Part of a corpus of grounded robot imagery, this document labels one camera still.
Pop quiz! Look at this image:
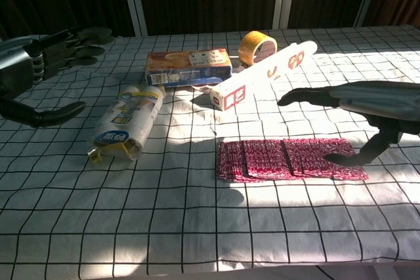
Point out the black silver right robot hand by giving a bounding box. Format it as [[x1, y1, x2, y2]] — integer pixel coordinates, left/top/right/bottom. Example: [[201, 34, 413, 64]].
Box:
[[277, 80, 420, 168]]

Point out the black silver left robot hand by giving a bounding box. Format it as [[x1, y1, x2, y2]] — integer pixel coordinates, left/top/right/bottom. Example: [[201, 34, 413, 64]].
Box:
[[0, 26, 114, 129]]

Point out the small red packet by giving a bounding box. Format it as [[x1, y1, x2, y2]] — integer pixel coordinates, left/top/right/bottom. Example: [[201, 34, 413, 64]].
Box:
[[323, 138, 369, 182]]

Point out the long red patterned packet strip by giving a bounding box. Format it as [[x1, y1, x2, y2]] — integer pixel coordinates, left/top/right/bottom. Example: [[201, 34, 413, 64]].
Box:
[[215, 138, 329, 183]]

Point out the checkered white tablecloth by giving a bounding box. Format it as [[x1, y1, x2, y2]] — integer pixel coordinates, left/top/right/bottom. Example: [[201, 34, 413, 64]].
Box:
[[0, 24, 420, 280]]

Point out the long white red-print box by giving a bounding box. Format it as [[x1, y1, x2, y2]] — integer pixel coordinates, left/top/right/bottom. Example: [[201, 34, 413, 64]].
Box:
[[209, 40, 318, 111]]

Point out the white yellow snack bag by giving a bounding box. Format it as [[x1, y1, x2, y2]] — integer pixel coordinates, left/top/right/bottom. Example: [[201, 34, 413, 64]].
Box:
[[87, 83, 165, 165]]

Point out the yellow packing tape roll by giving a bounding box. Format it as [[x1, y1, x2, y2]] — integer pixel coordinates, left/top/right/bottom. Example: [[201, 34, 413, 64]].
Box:
[[238, 30, 278, 66]]

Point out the orange blue snack box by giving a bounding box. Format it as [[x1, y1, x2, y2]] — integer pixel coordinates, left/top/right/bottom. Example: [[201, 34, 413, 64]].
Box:
[[145, 47, 233, 88]]

